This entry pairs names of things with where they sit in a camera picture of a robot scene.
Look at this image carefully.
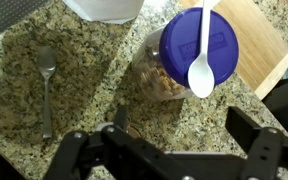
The metal spoon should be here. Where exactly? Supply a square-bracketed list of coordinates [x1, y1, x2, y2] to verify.
[36, 45, 57, 140]

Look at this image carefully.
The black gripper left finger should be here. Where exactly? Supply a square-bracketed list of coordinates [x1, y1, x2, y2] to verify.
[43, 104, 185, 180]

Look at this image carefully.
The wooden cutting board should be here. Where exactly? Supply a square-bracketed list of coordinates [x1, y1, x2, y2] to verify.
[178, 0, 288, 101]

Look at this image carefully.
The clear jar with blue lid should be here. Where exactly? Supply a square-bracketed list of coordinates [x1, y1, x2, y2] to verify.
[130, 6, 240, 103]

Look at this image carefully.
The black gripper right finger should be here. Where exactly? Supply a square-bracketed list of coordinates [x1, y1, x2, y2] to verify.
[225, 106, 288, 180]

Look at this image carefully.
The white plastic spoon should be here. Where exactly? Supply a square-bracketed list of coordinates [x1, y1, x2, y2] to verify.
[187, 0, 222, 100]

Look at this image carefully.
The dark kitchen sink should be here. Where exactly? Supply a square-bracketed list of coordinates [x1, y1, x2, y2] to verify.
[261, 75, 288, 138]

